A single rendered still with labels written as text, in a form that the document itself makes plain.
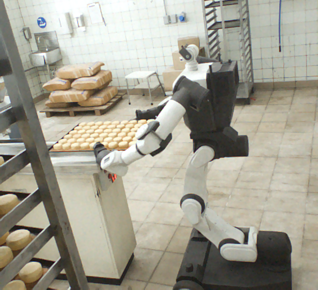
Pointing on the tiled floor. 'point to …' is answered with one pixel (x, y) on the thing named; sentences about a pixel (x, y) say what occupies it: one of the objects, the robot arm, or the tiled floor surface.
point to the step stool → (144, 82)
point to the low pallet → (75, 109)
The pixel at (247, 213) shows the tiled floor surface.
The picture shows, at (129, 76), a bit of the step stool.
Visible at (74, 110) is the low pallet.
